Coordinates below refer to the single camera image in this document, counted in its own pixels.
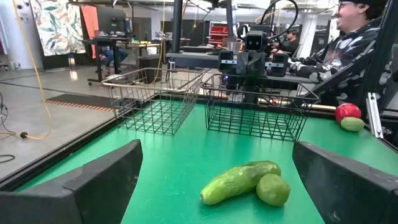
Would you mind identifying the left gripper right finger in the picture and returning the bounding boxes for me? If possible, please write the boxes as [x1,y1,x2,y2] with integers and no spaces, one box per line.
[292,141,398,224]

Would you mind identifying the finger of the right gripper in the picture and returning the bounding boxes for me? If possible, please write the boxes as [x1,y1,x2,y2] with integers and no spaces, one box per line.
[267,53,289,77]
[218,50,237,75]

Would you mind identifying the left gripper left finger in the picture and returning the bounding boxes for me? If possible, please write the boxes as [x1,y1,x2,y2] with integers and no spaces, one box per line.
[0,139,144,224]

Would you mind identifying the green plastic lime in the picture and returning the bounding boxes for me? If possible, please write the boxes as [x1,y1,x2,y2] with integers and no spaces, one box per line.
[256,173,291,207]

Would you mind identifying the green plastic cucumber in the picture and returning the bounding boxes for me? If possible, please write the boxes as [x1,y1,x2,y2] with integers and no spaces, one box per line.
[199,160,282,206]

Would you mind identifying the person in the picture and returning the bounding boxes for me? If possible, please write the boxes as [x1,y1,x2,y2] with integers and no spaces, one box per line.
[287,0,398,106]
[273,29,301,57]
[99,46,129,68]

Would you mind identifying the red storage bins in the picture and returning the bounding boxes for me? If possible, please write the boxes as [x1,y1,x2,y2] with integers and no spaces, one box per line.
[208,21,229,46]

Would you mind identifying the black workbench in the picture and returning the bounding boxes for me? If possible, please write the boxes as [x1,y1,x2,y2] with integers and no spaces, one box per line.
[166,51,224,69]

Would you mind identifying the black vertical pole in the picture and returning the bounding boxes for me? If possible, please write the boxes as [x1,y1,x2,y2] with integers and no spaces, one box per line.
[225,0,236,38]
[171,0,183,54]

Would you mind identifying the pale green oval fruit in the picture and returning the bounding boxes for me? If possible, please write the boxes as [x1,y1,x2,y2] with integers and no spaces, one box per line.
[340,116,366,133]

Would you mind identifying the black cabinet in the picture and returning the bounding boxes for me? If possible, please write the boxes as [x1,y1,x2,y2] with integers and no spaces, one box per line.
[138,55,161,83]

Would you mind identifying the red plastic tomato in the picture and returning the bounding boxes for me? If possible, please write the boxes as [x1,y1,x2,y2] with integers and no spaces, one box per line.
[334,102,363,124]

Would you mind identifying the black striped floor mat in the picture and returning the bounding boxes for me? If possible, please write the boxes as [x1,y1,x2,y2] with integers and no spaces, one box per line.
[45,93,121,113]

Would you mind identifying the black desk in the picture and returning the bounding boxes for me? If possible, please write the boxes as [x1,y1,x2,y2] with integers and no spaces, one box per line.
[81,36,131,86]

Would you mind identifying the black monitor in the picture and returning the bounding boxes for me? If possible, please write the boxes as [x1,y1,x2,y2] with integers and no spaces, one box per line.
[95,6,127,35]

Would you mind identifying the orange cloth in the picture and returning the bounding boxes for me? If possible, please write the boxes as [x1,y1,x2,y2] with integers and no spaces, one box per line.
[80,5,100,60]

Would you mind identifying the floral patterned cloth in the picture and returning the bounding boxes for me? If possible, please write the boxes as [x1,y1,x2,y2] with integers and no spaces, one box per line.
[29,0,86,57]

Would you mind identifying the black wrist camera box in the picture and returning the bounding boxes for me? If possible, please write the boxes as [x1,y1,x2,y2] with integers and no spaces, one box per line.
[245,30,268,52]

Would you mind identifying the black wire basket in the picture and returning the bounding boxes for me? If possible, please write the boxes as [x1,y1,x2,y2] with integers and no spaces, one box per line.
[200,73,320,142]

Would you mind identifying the black looped cable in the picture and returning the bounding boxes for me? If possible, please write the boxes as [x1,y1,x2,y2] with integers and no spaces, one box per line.
[259,0,299,40]

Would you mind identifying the yellow cable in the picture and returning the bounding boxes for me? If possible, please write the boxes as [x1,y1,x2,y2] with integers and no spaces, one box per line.
[154,0,167,85]
[0,0,53,141]

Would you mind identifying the aluminium frame bracket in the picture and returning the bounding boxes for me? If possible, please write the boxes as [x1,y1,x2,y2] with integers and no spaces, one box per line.
[365,91,384,139]

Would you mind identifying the silver wire basket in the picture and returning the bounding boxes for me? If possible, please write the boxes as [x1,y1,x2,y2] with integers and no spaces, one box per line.
[101,67,205,136]

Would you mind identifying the black floor cable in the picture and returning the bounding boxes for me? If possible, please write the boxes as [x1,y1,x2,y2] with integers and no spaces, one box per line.
[0,91,16,164]

